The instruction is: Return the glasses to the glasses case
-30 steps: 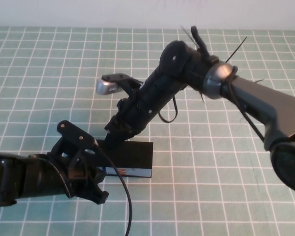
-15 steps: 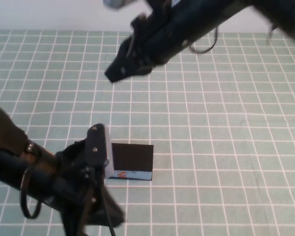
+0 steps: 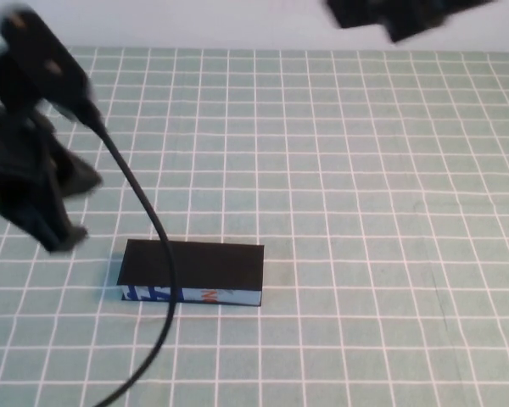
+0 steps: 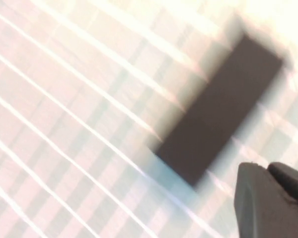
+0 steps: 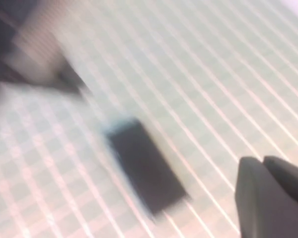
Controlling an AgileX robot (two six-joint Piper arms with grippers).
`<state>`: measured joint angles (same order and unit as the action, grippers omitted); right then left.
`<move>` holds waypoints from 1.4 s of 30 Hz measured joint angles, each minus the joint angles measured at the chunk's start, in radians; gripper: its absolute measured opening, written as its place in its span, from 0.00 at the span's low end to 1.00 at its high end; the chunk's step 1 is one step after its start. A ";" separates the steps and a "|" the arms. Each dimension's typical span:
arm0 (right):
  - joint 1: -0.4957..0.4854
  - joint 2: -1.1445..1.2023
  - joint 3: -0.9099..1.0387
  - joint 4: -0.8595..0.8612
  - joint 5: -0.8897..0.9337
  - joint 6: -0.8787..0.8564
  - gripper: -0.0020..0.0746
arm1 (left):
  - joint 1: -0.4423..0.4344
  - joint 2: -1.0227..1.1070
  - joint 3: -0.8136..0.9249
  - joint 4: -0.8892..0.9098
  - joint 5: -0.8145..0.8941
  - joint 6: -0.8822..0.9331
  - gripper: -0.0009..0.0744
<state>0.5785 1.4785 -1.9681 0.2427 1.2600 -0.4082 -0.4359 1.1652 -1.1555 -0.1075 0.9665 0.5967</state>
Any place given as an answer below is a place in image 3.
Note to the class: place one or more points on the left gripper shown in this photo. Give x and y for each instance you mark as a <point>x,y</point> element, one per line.
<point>17,161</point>

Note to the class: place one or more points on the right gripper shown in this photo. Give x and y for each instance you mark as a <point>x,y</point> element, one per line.
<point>407,17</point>

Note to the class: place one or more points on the black printed glasses case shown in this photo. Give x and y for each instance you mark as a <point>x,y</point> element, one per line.
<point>203,263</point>

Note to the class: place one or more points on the green checked tablecloth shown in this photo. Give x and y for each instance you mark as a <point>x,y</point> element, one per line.
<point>365,212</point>

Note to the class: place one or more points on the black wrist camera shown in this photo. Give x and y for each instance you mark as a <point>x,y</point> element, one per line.
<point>46,55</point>

